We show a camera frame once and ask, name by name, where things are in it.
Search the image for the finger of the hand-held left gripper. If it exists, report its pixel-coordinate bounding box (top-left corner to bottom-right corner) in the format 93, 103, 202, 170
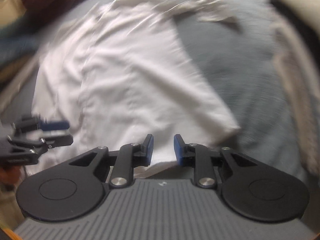
37, 120, 70, 132
41, 134, 74, 148

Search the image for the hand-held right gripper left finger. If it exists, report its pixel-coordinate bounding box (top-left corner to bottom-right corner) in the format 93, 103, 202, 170
69, 134, 154, 188

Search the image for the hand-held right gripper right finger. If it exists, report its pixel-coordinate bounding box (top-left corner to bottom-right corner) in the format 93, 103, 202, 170
174, 134, 258, 188

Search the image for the folded black garment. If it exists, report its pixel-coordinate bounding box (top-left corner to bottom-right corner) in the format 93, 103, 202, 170
270, 0, 320, 100

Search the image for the folded checked cloth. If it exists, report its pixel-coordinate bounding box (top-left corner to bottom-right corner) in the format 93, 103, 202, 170
271, 22, 318, 175

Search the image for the grey blanket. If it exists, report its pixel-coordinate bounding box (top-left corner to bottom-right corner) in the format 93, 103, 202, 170
0, 0, 313, 180

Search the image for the white shirt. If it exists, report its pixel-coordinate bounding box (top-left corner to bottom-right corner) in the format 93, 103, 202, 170
25, 0, 242, 178

